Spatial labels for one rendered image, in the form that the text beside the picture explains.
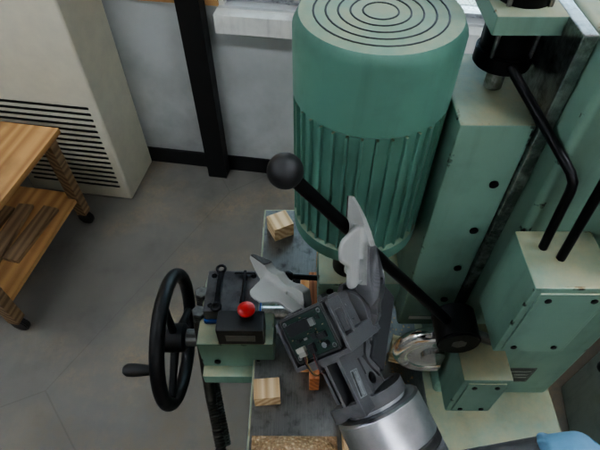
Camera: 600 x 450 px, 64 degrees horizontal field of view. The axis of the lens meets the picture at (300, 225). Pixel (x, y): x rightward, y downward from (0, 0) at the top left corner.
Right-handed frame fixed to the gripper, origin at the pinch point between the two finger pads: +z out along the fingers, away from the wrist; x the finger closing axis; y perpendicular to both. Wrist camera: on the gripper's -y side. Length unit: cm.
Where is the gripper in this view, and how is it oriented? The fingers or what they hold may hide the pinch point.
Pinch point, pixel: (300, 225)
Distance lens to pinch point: 54.0
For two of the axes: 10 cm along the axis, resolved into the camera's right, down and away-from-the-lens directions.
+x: -7.2, 4.4, 5.3
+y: -5.3, 1.3, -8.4
